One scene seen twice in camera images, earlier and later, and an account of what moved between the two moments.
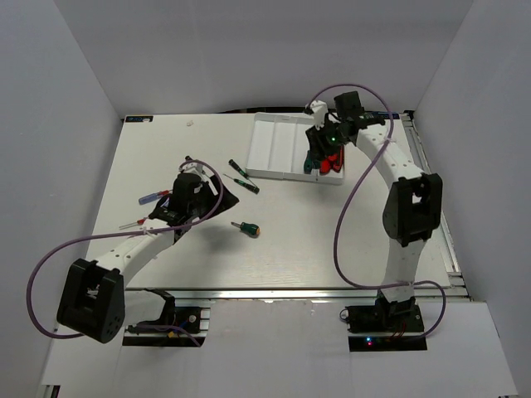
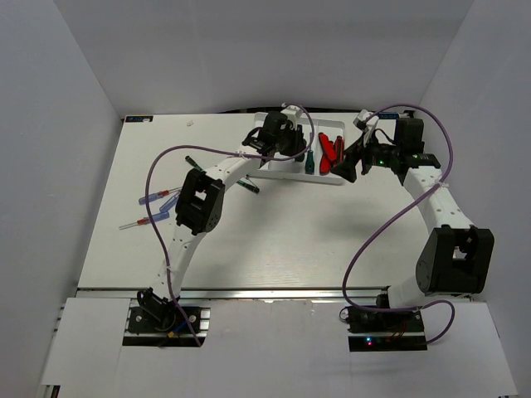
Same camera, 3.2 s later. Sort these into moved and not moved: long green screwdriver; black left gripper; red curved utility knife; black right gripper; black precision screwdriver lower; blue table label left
Moved: black right gripper; black left gripper
Not moved: blue table label left; black precision screwdriver lower; long green screwdriver; red curved utility knife
